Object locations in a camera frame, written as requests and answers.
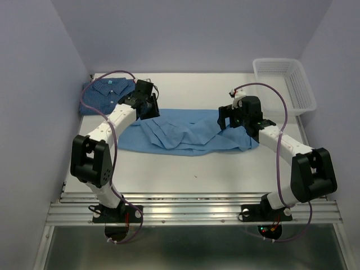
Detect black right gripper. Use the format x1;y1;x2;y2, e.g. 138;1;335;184
216;102;249;130

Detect light blue long sleeve shirt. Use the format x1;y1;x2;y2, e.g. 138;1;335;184
118;109;259;156

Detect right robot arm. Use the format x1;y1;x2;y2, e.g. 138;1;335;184
217;96;338;222

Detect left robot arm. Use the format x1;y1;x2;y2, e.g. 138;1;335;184
70;80;160;223

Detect blue plaid folded shirt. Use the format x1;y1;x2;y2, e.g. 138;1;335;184
83;78;135;115

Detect white plastic mesh basket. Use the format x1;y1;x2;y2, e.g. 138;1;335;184
253;58;317;116

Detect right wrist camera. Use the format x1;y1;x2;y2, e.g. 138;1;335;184
229;88;246;110

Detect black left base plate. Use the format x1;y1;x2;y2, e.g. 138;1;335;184
88;204;141;224

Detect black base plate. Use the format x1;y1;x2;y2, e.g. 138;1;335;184
88;204;141;224
240;204;293;222

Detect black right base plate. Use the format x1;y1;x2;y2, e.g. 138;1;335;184
240;204;293;222

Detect aluminium mounting rail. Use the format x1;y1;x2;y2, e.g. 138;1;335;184
46;192;343;226

